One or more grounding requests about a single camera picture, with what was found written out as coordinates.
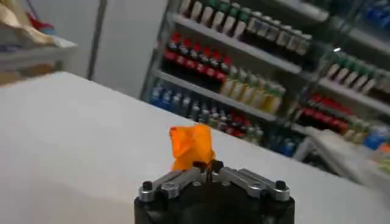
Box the dark partition frame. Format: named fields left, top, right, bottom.
left=86, top=0, right=108, bottom=81

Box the orange box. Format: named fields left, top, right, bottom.
left=376, top=142, right=390, bottom=163

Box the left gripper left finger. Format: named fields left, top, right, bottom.
left=138, top=161, right=210, bottom=203

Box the blue water bottle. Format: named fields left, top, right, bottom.
left=363, top=125, right=390, bottom=151

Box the shelf rack with bottles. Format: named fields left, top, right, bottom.
left=286, top=0, right=390, bottom=145
left=139, top=0, right=332, bottom=159

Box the red cloth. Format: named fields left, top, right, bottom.
left=26, top=12, right=56, bottom=35

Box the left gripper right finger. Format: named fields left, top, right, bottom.
left=209, top=159, right=291, bottom=202

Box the orange shirt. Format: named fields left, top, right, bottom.
left=168, top=122, right=216, bottom=172

